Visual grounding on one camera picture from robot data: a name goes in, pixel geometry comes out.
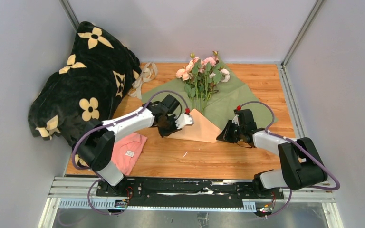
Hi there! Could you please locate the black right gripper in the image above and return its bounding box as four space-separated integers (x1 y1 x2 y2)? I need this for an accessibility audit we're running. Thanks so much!
218 119 245 143

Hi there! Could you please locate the green and tan wrapping paper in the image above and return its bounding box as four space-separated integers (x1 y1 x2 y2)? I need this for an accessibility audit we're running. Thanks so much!
142 62 259 143

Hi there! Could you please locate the beige ribbon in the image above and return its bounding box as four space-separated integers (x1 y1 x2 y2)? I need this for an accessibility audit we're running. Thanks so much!
128 62 158 100

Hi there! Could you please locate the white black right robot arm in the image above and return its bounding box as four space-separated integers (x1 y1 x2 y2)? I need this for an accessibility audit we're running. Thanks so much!
216 109 328 199

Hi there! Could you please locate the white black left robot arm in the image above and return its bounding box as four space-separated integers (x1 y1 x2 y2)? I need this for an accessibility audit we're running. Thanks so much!
72 91 192 196

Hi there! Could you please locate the black blanket with cream flowers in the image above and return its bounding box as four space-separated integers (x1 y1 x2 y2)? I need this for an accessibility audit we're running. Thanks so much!
28 21 143 169

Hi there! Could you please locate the pink folded cloth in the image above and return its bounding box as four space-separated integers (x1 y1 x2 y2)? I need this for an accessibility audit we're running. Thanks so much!
111 133 148 176

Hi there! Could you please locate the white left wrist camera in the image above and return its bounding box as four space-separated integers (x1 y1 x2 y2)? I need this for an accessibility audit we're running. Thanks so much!
175 113 194 130

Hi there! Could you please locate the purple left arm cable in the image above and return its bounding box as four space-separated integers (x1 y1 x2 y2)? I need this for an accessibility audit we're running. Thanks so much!
71 90 192 216

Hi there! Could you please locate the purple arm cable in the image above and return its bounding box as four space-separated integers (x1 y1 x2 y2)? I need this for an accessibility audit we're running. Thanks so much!
71 90 192 216
235 100 341 218

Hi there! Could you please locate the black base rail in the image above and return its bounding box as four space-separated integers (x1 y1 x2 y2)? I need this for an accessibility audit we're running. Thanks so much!
50 175 334 212

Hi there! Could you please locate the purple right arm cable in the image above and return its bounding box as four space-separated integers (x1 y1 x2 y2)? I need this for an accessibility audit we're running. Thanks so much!
235 100 341 218

